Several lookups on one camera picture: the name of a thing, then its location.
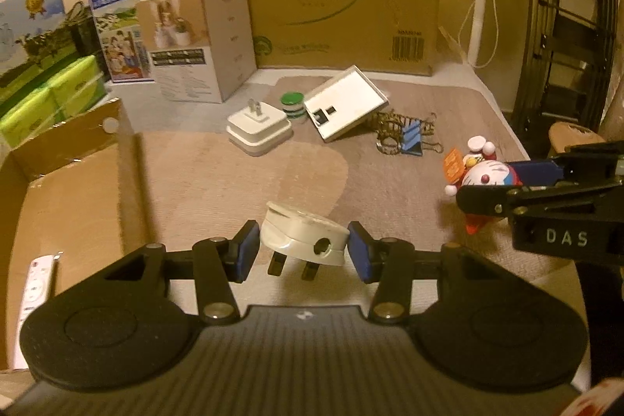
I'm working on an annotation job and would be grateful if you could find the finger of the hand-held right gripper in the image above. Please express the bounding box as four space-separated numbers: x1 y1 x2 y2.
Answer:
456 176 624 218
509 142 624 187

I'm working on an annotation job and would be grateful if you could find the white plastic tray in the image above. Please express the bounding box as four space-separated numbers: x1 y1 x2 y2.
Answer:
303 65 388 144

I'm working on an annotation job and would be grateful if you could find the white plug adapter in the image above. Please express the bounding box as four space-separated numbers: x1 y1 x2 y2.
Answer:
261 200 351 283

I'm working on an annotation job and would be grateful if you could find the blue binder clip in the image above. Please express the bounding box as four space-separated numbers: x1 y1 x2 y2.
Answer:
401 119 444 158

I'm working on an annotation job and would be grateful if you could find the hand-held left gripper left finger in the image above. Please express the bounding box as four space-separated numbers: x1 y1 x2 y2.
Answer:
105 221 261 325

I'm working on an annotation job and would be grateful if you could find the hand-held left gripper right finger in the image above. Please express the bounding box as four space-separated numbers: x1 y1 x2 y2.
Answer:
347 221 493 325

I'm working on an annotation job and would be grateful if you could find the green tissue pack bundle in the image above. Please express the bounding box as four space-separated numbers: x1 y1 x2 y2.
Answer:
0 55 110 149

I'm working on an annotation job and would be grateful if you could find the light blue milk carton box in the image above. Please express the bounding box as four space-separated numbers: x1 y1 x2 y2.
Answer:
0 0 74 90

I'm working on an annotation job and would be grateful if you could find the dark blue milk carton box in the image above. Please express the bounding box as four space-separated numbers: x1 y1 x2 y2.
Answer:
83 0 191 84

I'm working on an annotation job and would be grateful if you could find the white spool with green cap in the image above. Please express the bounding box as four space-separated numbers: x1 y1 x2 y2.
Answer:
280 90 308 124

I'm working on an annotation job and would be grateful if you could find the white cable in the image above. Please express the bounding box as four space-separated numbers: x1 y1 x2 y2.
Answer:
468 0 504 68

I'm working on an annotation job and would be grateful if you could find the black metal rack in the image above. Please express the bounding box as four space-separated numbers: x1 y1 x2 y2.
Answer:
509 0 624 154

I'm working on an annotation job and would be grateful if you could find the blue cat robot toy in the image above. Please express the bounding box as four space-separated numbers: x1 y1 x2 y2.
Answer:
443 136 525 236

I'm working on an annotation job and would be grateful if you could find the white and tan humidifier box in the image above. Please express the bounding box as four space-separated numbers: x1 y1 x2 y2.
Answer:
135 0 257 104

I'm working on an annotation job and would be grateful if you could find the white charger with prongs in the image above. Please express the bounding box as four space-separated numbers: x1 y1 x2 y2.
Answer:
227 99 293 158

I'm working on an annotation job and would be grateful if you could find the white remote control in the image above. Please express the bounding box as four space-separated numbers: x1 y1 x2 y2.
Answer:
10 253 64 370

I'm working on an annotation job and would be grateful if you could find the brown rounded object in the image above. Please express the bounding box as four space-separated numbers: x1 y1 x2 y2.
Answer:
548 122 605 158

